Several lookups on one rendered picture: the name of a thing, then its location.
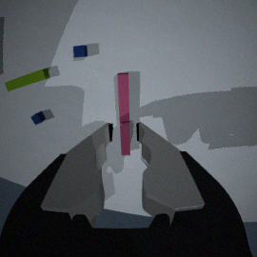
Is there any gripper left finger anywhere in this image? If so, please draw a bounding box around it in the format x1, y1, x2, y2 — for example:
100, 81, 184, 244
0, 123, 113, 257

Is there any small blue block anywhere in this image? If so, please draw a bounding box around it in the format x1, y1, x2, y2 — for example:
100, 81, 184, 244
73, 46, 88, 57
31, 111, 46, 125

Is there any lime green rod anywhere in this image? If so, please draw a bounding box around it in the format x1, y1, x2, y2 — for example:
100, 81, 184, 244
5, 68, 50, 91

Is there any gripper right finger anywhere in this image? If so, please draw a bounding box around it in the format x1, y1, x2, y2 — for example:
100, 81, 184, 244
136, 122, 253, 257

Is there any pink rod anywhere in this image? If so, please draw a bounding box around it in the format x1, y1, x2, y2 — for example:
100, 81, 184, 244
117, 73, 130, 155

